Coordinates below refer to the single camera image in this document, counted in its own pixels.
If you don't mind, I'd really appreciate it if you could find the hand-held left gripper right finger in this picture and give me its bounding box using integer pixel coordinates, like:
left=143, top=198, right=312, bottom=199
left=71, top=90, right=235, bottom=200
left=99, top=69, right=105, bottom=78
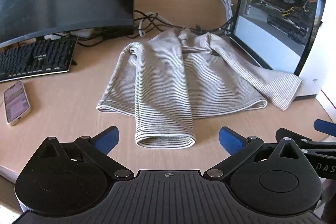
left=203, top=126, right=300, bottom=182

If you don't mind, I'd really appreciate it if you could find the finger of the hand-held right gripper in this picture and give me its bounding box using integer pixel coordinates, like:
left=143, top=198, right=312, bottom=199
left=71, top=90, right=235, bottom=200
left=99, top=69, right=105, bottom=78
left=314, top=119, right=336, bottom=136
left=275, top=128, right=336, bottom=151

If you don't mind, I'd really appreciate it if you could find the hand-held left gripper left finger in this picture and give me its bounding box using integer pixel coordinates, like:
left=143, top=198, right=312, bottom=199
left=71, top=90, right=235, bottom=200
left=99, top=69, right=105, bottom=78
left=38, top=126, right=134, bottom=183

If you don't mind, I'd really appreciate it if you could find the striped shirt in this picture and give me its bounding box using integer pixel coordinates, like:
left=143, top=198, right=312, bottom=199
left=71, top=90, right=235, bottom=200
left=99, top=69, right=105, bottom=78
left=96, top=28, right=303, bottom=148

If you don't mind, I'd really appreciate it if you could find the smartphone with light case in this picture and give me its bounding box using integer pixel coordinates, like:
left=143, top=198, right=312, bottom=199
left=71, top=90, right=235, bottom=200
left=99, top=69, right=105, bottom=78
left=4, top=80, right=31, bottom=126

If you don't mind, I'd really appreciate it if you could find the black adapter box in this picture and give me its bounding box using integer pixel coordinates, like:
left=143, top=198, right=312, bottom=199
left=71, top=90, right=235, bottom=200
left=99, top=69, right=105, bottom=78
left=101, top=27, right=135, bottom=40

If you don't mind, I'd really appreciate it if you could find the black keyboard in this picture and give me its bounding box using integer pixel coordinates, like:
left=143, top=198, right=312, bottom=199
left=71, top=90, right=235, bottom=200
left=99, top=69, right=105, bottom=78
left=0, top=35, right=79, bottom=83

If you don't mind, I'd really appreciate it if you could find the white monitor stand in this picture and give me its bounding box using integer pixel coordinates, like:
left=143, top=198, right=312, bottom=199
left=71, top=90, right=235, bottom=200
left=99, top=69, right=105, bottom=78
left=44, top=28, right=95, bottom=40

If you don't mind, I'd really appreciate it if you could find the right computer monitor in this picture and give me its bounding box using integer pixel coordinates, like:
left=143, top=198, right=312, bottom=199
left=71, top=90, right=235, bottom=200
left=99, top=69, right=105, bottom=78
left=230, top=0, right=336, bottom=102

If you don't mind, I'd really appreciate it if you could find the black cable bundle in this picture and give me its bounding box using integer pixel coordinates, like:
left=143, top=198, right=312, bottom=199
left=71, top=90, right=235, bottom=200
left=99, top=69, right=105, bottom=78
left=79, top=10, right=235, bottom=47

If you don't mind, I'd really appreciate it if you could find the grey looped cable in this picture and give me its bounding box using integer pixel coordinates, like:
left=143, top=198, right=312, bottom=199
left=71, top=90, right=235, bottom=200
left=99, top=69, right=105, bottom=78
left=139, top=12, right=182, bottom=37

